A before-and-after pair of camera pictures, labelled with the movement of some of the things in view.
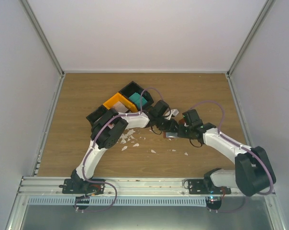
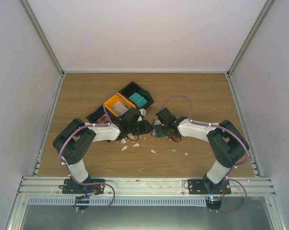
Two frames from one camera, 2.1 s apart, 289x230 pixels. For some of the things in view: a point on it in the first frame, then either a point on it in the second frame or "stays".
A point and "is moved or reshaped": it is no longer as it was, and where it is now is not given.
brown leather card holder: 173,135 is moved or reshaped
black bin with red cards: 99,118 stays
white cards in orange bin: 120,108 stays
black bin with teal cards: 133,92 stays
